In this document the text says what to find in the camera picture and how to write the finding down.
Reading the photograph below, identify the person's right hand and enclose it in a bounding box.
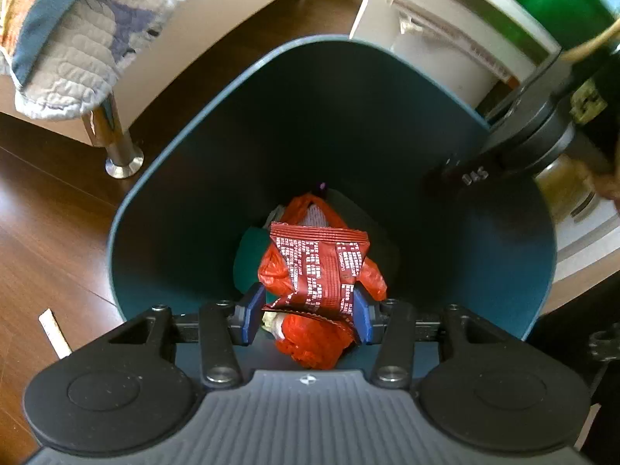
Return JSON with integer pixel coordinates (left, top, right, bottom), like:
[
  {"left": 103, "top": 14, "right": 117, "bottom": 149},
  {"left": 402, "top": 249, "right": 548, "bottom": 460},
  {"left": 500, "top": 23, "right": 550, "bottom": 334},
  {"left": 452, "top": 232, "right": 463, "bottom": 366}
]
[{"left": 576, "top": 161, "right": 620, "bottom": 202}]

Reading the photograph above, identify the white paper strip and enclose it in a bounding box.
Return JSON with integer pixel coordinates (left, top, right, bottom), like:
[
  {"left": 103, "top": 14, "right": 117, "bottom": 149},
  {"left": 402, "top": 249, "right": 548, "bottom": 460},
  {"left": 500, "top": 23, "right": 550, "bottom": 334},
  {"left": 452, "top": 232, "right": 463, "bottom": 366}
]
[{"left": 38, "top": 308, "right": 72, "bottom": 359}]

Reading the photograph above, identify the teal paper cup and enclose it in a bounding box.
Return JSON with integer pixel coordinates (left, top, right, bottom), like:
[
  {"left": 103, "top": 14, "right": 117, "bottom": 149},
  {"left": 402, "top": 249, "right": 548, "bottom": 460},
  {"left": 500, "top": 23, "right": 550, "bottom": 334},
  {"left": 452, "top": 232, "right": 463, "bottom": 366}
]
[{"left": 233, "top": 227, "right": 271, "bottom": 294}]

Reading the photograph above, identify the bed with pink headboard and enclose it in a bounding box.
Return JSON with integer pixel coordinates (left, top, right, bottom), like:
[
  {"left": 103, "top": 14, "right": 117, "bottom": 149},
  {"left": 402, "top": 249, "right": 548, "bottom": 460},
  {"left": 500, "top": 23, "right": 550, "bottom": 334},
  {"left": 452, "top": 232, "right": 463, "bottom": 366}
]
[{"left": 1, "top": 0, "right": 274, "bottom": 145}]

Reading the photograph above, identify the red snack packet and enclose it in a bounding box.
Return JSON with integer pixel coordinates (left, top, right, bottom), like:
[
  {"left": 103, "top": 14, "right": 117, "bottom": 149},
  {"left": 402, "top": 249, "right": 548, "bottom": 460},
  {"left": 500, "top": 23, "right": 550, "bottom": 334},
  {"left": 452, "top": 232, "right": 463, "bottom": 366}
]
[{"left": 257, "top": 222, "right": 370, "bottom": 321}]

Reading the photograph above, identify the dark teal trash bin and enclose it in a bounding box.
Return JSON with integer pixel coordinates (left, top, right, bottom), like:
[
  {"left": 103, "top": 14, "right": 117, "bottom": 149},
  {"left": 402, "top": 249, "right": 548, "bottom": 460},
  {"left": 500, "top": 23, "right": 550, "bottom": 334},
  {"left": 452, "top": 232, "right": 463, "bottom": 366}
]
[{"left": 106, "top": 33, "right": 558, "bottom": 374}]

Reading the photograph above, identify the white purple quilted blanket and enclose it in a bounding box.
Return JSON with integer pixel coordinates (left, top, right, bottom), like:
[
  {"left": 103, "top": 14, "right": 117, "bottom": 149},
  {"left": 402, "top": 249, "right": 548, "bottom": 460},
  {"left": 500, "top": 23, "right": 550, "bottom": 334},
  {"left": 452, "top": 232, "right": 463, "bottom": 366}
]
[{"left": 1, "top": 0, "right": 185, "bottom": 121}]

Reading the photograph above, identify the chrome bed leg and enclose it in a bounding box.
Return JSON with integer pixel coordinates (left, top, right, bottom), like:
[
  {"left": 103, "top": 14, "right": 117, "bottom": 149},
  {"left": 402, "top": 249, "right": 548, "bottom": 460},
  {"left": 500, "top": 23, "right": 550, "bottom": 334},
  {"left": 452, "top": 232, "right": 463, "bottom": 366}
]
[{"left": 82, "top": 93, "right": 144, "bottom": 179}]

